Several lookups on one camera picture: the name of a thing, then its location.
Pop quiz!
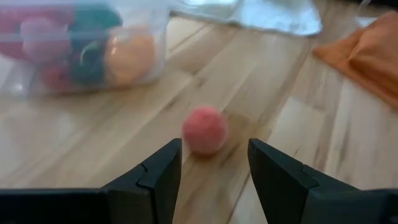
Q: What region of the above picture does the pink toy peach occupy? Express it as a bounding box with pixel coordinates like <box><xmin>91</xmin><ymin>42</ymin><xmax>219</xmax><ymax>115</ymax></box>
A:
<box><xmin>19</xmin><ymin>17</ymin><xmax>72</xmax><ymax>63</ymax></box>
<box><xmin>182</xmin><ymin>105</ymin><xmax>230</xmax><ymax>156</ymax></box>

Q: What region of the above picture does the orange folded cloth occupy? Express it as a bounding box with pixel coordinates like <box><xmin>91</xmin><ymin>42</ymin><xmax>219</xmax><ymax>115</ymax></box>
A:
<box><xmin>313</xmin><ymin>11</ymin><xmax>398</xmax><ymax>110</ymax></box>

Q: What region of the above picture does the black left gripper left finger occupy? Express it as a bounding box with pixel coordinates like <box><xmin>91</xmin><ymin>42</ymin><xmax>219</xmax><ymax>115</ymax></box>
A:
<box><xmin>0</xmin><ymin>138</ymin><xmax>183</xmax><ymax>224</ymax></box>

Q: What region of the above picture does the orange toy bell pepper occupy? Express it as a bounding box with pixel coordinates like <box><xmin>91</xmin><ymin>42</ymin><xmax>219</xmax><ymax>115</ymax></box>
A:
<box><xmin>104</xmin><ymin>27</ymin><xmax>157</xmax><ymax>85</ymax></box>

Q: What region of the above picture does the white folded towel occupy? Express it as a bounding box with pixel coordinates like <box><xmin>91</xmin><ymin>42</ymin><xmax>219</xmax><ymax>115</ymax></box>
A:
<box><xmin>170</xmin><ymin>0</ymin><xmax>323</xmax><ymax>37</ymax></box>

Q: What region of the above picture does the red toy strawberry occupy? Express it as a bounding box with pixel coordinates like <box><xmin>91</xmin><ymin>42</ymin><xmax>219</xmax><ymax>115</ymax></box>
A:
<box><xmin>40</xmin><ymin>63</ymin><xmax>74</xmax><ymax>91</ymax></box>

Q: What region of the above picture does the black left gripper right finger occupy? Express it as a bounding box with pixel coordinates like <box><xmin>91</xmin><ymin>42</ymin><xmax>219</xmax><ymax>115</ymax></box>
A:
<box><xmin>248</xmin><ymin>139</ymin><xmax>398</xmax><ymax>224</ymax></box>

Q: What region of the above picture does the clear plastic tupperware container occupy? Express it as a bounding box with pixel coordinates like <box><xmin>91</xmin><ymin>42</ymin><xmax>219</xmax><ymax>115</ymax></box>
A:
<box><xmin>0</xmin><ymin>0</ymin><xmax>171</xmax><ymax>97</ymax></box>

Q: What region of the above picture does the red tomato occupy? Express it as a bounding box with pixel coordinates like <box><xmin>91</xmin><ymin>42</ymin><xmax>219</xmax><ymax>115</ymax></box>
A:
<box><xmin>0</xmin><ymin>7</ymin><xmax>75</xmax><ymax>62</ymax></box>

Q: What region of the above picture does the green toy bell pepper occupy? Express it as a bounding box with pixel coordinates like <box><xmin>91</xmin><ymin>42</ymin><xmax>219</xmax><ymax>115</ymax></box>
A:
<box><xmin>70</xmin><ymin>6</ymin><xmax>122</xmax><ymax>85</ymax></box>

